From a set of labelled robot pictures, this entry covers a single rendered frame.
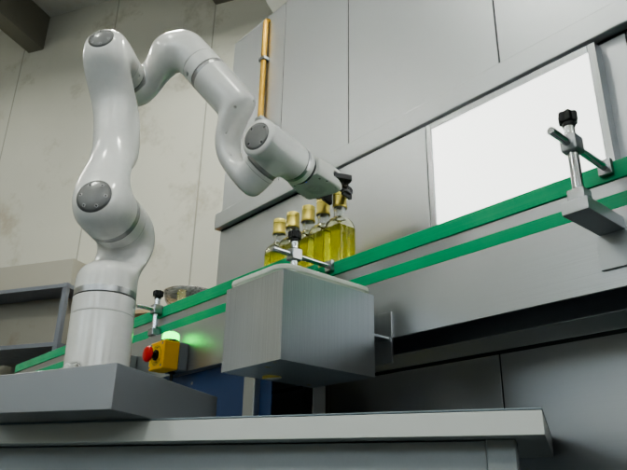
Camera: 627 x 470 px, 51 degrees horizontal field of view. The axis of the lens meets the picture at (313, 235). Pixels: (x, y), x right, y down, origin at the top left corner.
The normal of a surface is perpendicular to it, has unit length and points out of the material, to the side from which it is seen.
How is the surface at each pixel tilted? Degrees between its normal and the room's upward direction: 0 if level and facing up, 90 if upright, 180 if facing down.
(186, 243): 90
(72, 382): 90
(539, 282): 90
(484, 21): 90
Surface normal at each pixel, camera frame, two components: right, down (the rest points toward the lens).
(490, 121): -0.75, -0.26
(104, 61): 0.03, 0.21
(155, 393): 0.94, -0.11
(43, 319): -0.35, -0.36
